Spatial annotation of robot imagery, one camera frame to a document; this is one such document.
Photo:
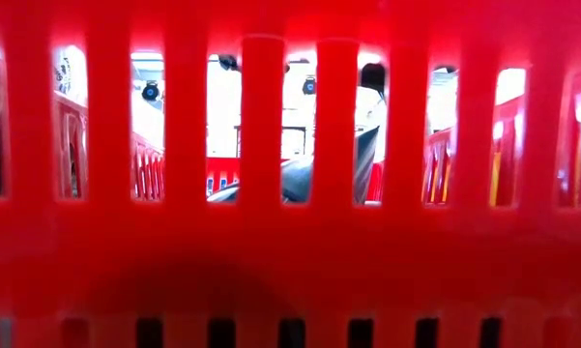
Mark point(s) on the grey item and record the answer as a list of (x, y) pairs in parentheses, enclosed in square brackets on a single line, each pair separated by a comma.
[(297, 181)]

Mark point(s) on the dark blue shave cream tube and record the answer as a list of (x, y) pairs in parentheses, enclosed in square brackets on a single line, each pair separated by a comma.
[(366, 164)]

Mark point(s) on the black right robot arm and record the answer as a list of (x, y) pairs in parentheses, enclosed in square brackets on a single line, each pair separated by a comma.
[(444, 70)]

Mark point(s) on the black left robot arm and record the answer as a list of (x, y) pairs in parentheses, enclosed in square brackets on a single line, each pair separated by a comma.
[(228, 62)]

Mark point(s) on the red slotted plastic basket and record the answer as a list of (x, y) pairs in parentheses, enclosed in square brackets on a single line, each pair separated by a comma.
[(290, 241)]

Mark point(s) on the black round hanging device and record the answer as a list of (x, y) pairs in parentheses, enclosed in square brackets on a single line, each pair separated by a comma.
[(309, 86), (150, 91)]

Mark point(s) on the black background object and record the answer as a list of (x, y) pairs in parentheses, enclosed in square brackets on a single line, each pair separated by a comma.
[(373, 77)]

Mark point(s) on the yellow slotted plastic basket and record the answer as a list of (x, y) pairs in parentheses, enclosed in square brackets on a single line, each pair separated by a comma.
[(494, 179)]

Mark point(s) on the black frame background table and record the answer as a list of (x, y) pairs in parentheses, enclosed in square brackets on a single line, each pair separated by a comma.
[(295, 128)]

